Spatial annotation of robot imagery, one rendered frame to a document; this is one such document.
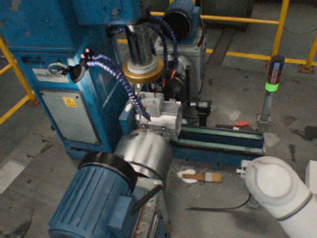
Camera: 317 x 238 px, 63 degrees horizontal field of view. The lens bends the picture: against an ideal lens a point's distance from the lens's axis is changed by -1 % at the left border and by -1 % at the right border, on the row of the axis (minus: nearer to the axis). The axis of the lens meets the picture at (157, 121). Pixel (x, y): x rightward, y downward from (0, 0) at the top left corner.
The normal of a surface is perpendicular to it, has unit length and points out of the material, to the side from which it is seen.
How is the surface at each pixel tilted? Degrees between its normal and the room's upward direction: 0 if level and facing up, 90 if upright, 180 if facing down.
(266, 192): 51
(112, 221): 0
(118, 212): 0
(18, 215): 0
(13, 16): 90
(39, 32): 90
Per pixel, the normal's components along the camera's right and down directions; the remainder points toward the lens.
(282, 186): -0.16, -0.10
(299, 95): -0.11, -0.71
